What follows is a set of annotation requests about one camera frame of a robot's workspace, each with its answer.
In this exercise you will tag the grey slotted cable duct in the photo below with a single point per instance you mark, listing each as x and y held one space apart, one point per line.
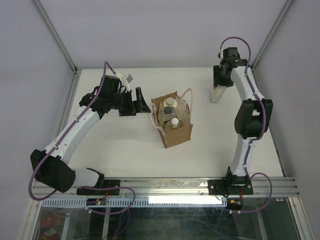
139 202

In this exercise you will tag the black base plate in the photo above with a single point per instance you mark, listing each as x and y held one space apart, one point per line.
224 188
108 183

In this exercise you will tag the white cream jar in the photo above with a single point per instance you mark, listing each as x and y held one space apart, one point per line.
170 102

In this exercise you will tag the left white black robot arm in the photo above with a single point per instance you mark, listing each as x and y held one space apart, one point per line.
51 165

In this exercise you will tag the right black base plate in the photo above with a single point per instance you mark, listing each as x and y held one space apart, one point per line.
224 188

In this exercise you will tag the aluminium corner post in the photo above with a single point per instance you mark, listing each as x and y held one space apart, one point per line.
272 32
54 34

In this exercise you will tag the clear square bottle dark cap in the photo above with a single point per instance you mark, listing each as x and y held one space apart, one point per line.
216 93

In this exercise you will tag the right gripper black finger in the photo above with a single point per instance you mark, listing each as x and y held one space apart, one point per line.
215 76
226 83

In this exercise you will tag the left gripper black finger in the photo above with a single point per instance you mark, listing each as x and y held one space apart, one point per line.
140 105
123 113

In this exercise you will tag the clear bottle white cap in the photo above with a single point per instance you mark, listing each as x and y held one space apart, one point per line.
173 124

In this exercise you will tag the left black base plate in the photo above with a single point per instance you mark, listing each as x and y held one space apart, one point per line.
108 183

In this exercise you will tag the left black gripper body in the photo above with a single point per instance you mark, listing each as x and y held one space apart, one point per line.
126 101

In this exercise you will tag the right aluminium corner post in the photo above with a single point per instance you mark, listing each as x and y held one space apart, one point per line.
272 32

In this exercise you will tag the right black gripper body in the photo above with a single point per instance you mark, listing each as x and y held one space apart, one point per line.
221 73

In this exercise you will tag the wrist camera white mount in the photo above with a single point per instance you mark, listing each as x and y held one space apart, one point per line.
220 54
125 81

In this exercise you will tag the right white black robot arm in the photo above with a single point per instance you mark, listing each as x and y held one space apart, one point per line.
251 121

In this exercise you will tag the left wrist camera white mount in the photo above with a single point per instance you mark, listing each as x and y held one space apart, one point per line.
125 81

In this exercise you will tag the aluminium rail frame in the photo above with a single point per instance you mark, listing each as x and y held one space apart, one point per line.
282 187

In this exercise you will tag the brown canvas tote bag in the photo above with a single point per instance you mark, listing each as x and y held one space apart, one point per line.
184 112

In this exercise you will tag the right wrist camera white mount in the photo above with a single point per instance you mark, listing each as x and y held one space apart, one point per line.
220 54

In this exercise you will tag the left aluminium corner post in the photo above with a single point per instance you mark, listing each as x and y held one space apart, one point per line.
54 34

